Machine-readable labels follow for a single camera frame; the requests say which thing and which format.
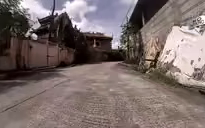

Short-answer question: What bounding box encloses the brown flat-roofed building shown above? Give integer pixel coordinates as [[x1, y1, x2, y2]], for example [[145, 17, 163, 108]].
[[81, 31, 114, 53]]

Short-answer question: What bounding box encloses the grey concrete road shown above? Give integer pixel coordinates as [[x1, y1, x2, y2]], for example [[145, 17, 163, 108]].
[[0, 61, 205, 128]]

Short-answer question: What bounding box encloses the small green tree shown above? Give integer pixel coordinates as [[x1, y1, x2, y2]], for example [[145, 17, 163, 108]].
[[119, 20, 135, 61]]

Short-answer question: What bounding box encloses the house with tiered roof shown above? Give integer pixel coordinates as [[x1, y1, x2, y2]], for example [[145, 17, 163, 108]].
[[32, 11, 78, 51]]

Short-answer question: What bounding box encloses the utility pole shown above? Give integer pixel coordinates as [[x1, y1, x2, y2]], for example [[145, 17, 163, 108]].
[[48, 0, 57, 44]]

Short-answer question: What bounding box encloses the dark roofed building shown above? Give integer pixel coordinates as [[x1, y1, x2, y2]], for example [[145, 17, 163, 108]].
[[128, 0, 171, 33]]

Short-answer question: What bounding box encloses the large leafy tree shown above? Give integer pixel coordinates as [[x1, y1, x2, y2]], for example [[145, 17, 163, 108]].
[[0, 0, 34, 42]]

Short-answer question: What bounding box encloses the pink boundary wall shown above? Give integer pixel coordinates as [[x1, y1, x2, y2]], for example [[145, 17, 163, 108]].
[[0, 35, 76, 73]]

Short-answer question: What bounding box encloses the peeling white concrete wall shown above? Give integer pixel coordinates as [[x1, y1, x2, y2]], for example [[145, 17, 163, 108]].
[[127, 0, 205, 89]]

